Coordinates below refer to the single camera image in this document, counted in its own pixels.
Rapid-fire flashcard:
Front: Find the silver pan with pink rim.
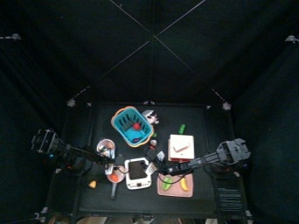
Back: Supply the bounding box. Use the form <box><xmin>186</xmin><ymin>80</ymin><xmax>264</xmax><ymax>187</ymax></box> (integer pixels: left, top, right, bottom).
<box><xmin>97</xmin><ymin>137</ymin><xmax>118</xmax><ymax>158</ymax></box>

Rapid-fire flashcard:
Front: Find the light green toy vegetable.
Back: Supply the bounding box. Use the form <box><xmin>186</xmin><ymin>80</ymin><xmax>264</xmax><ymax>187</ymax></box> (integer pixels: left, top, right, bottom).
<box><xmin>162</xmin><ymin>176</ymin><xmax>174</xmax><ymax>192</ymax></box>

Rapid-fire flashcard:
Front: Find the yellow toy banana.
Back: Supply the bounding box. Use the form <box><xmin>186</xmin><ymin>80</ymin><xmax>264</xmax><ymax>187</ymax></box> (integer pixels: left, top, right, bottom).
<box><xmin>179</xmin><ymin>178</ymin><xmax>193</xmax><ymax>193</ymax></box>

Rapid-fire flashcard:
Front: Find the white toy kitchen scale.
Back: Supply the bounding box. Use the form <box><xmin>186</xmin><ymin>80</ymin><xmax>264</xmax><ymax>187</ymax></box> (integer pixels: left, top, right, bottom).
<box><xmin>125</xmin><ymin>157</ymin><xmax>154</xmax><ymax>191</ymax></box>

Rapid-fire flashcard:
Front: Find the pink wooden cutting board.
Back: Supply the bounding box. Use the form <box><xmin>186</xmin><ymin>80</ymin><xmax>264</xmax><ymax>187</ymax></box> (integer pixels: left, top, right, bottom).
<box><xmin>157</xmin><ymin>172</ymin><xmax>195</xmax><ymax>198</ymax></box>

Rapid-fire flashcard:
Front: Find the blue toy in basket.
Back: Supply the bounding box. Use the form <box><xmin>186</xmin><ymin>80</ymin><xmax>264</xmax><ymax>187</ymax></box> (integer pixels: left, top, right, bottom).
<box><xmin>126</xmin><ymin>129</ymin><xmax>146</xmax><ymax>144</ymax></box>

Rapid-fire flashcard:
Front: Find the teal basket with orange rim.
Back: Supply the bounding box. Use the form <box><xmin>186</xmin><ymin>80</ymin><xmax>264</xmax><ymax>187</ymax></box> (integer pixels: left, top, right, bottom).
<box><xmin>110</xmin><ymin>106</ymin><xmax>155</xmax><ymax>148</ymax></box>

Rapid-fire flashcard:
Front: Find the white and black toy appliance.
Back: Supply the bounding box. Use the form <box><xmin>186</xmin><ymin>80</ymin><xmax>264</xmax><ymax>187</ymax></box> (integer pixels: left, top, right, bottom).
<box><xmin>142</xmin><ymin>109</ymin><xmax>162</xmax><ymax>125</ymax></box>

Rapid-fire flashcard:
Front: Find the black panel with white text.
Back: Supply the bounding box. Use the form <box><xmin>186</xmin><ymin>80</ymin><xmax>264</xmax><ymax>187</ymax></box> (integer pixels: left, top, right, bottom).
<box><xmin>215</xmin><ymin>186</ymin><xmax>246</xmax><ymax>218</ymax></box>

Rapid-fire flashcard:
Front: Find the black cable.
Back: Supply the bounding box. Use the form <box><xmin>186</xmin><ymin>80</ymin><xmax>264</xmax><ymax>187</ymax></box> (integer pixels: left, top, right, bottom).
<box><xmin>158</xmin><ymin>174</ymin><xmax>185</xmax><ymax>186</ymax></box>

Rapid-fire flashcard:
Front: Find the toy ladle with grey handle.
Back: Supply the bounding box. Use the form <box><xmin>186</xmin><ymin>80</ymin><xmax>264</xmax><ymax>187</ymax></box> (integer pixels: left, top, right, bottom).
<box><xmin>107</xmin><ymin>171</ymin><xmax>127</xmax><ymax>200</ymax></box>

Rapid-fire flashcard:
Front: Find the thin diagonal brace cable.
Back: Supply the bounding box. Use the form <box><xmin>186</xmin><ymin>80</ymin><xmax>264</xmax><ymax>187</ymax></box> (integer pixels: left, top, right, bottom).
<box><xmin>71</xmin><ymin>0</ymin><xmax>207</xmax><ymax>100</ymax></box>
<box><xmin>110</xmin><ymin>0</ymin><xmax>230</xmax><ymax>104</ymax></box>

